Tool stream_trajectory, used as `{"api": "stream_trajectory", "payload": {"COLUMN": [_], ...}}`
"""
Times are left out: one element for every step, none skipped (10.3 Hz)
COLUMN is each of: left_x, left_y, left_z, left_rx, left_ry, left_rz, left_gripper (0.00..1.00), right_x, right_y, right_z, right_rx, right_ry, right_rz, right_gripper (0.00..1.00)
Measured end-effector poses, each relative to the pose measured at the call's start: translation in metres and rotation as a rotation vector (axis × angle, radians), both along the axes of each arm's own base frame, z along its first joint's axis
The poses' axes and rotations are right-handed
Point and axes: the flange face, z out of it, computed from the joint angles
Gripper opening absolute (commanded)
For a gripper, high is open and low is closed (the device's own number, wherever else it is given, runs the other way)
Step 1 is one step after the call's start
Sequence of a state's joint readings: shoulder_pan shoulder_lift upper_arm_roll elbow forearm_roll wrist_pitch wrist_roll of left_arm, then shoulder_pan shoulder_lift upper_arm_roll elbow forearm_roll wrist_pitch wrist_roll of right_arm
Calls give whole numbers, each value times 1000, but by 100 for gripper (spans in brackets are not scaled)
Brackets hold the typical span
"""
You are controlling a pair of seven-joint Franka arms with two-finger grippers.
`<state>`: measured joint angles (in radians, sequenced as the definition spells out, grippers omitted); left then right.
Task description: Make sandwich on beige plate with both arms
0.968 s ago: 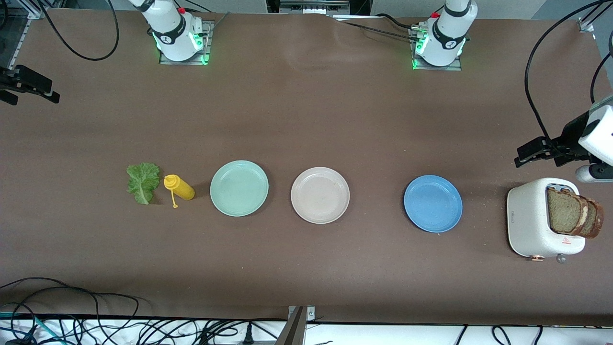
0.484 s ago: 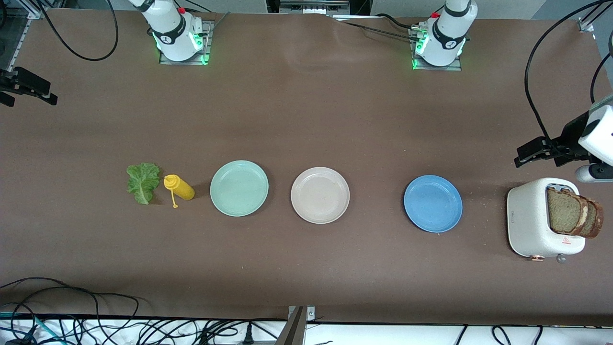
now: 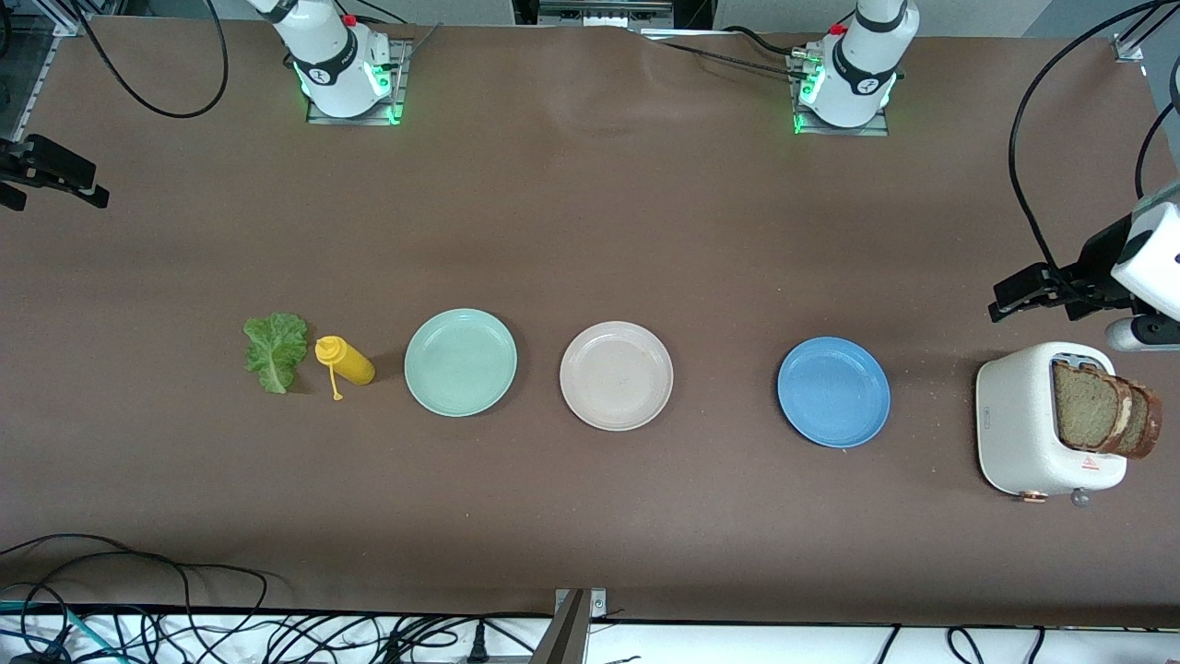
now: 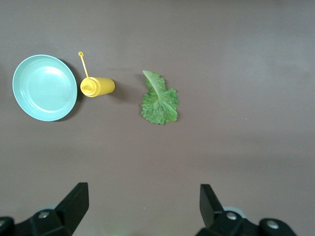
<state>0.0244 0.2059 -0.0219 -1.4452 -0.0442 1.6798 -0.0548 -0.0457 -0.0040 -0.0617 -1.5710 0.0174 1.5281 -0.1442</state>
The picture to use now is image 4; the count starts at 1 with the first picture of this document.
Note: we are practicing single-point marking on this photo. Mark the yellow mustard squeeze bottle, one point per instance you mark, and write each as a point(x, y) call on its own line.
point(101, 86)

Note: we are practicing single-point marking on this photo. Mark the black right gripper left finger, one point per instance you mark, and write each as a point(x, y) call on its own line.
point(73, 206)

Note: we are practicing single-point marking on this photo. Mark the mint green plate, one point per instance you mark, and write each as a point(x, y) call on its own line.
point(44, 88)

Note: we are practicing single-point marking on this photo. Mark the green lettuce leaf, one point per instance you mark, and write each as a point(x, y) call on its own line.
point(160, 105)

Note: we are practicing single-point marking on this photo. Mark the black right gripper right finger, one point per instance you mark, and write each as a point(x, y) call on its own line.
point(211, 211)

